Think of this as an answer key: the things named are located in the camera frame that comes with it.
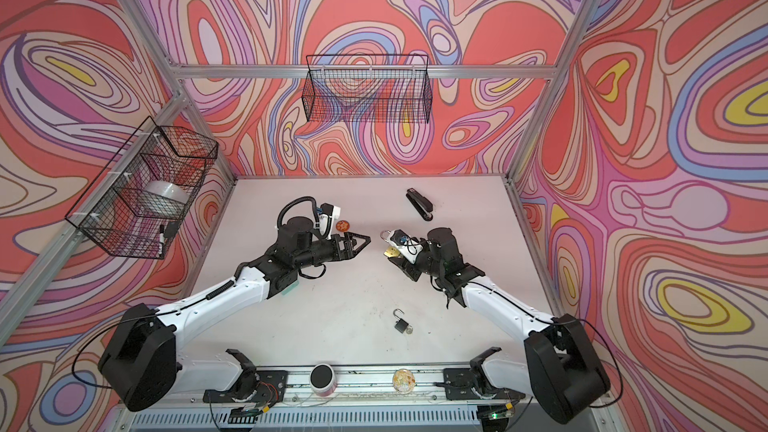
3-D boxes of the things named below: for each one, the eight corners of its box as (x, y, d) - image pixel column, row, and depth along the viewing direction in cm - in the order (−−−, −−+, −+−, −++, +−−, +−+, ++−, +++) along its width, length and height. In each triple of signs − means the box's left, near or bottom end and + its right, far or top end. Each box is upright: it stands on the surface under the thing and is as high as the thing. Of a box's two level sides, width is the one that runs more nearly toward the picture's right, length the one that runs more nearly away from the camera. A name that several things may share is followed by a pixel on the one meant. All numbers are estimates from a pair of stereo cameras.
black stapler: (425, 222, 108) (427, 213, 104) (405, 196, 116) (406, 187, 112) (434, 218, 109) (436, 209, 105) (414, 193, 117) (415, 184, 113)
